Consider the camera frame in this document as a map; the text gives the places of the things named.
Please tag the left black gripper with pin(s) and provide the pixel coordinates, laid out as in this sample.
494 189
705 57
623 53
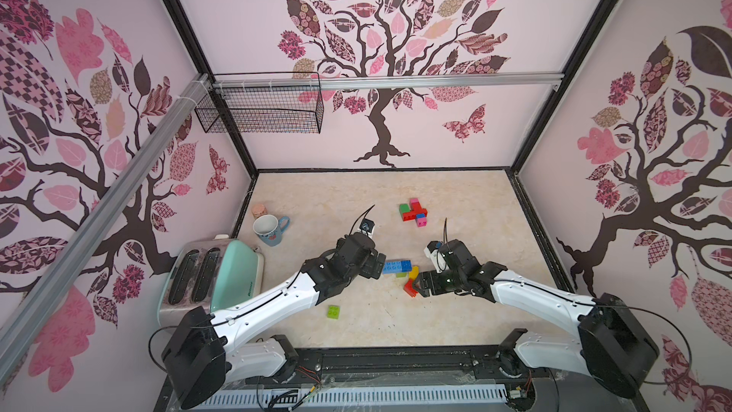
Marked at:
374 266

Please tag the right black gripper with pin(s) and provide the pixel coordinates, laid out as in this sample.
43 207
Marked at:
426 282

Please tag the green square brick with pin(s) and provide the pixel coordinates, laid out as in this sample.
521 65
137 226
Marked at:
404 209

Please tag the red long brick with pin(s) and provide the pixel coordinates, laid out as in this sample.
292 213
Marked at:
413 214

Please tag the magenta square brick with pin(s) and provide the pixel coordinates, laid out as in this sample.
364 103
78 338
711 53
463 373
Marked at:
414 204

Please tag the light blue long brick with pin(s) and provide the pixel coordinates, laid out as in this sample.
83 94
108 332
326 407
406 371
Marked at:
392 267

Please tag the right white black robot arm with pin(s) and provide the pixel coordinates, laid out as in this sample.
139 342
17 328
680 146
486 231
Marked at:
603 339

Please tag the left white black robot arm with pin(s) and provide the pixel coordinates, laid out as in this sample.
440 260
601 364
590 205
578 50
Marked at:
210 349

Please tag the yellow square brick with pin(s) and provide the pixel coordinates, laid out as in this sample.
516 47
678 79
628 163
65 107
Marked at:
414 273

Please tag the lime square brick front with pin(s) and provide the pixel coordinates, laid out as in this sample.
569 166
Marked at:
333 312

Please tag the blue floral mug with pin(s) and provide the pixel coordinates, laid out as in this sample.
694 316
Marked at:
270 229

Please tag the small pink cup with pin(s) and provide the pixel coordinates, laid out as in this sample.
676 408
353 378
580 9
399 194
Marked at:
259 210

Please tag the mint chrome toaster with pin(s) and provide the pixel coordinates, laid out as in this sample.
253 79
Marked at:
213 274

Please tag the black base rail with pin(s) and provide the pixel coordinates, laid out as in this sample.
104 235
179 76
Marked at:
412 360

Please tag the white slotted cable duct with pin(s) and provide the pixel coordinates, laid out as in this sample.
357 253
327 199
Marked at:
350 397

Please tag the aluminium frame rail back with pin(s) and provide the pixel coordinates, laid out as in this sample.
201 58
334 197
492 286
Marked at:
394 80

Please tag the aluminium frame rail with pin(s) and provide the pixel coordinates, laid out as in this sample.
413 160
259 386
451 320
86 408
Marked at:
34 311
394 80

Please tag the black wire basket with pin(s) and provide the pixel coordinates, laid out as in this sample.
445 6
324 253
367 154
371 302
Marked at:
264 103

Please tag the aluminium frame rail left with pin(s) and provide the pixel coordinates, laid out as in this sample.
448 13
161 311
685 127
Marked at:
34 311

